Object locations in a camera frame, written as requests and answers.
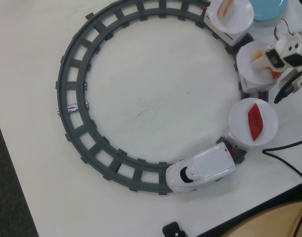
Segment white round train plate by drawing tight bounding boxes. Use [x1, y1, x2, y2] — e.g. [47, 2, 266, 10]
[227, 98, 279, 149]
[210, 0, 255, 34]
[236, 41, 282, 86]

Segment red tuna sushi toy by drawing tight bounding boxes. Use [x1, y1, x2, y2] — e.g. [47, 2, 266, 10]
[247, 103, 264, 142]

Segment toy train plate car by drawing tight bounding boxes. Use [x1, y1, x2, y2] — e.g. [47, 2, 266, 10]
[239, 76, 277, 101]
[203, 9, 254, 47]

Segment thin black cable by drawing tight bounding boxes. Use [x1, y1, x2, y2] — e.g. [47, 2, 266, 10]
[262, 139, 302, 181]

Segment light wooden side table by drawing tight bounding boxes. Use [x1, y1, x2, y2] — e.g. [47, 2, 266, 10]
[226, 198, 302, 237]

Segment red white servo wires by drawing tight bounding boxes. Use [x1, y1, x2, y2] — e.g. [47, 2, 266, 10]
[273, 18, 299, 41]

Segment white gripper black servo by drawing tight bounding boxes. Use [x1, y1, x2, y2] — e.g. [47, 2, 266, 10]
[251, 44, 288, 74]

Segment orange salmon sushi toy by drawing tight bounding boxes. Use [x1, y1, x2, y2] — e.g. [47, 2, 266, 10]
[251, 50, 282, 80]

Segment silver tape piece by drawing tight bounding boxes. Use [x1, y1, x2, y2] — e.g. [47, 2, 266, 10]
[66, 103, 80, 115]

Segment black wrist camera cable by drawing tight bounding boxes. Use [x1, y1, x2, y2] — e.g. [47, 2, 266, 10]
[273, 80, 294, 104]

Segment white Shinkansen toy locomotive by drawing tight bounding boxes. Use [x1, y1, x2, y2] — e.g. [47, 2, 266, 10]
[165, 142, 237, 194]

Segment grey circular toy rail track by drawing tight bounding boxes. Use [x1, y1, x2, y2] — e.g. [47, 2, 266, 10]
[54, 0, 255, 197]

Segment small black device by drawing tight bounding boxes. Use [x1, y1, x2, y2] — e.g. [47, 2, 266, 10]
[162, 221, 189, 237]

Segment light blue round dish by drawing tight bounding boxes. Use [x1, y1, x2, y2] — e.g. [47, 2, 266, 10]
[252, 0, 289, 22]

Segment black cable over wooden table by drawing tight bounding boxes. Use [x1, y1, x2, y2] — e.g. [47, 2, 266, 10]
[292, 200, 302, 237]

